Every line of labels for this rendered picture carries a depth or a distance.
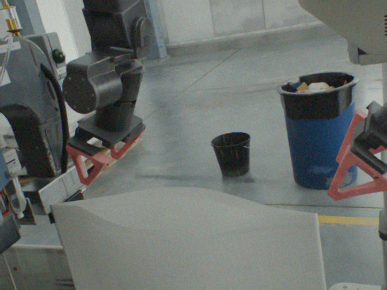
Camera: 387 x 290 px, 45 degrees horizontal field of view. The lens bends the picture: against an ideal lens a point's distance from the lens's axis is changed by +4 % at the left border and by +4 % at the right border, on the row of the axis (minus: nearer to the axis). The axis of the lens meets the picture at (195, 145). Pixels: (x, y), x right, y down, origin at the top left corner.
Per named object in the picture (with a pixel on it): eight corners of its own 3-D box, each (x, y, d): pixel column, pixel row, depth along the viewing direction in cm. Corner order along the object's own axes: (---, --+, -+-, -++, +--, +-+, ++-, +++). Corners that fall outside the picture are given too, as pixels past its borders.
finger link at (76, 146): (57, 182, 73) (67, 133, 69) (83, 161, 79) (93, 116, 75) (95, 200, 72) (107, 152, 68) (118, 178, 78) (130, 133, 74)
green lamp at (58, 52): (70, 61, 94) (66, 46, 93) (61, 64, 92) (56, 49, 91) (60, 63, 95) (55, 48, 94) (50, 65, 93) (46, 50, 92)
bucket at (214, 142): (259, 162, 350) (254, 130, 341) (249, 179, 325) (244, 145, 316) (223, 163, 362) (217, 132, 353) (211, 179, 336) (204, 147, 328)
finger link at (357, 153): (306, 189, 58) (361, 138, 52) (315, 163, 64) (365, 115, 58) (352, 224, 57) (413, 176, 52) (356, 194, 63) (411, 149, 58)
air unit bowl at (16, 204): (32, 206, 78) (21, 173, 76) (19, 216, 76) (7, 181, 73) (18, 206, 79) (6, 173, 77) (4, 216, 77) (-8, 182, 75)
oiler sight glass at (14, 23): (24, 27, 87) (18, 7, 86) (15, 29, 85) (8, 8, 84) (14, 29, 88) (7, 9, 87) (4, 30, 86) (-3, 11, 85)
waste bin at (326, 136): (367, 160, 322) (361, 67, 300) (363, 195, 278) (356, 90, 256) (294, 161, 341) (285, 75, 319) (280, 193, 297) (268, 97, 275)
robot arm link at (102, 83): (153, 15, 65) (103, 10, 69) (102, 26, 56) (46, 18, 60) (155, 98, 70) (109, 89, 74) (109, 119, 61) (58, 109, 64)
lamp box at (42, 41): (71, 76, 97) (57, 31, 94) (57, 81, 93) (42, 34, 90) (41, 78, 100) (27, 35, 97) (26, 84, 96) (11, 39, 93)
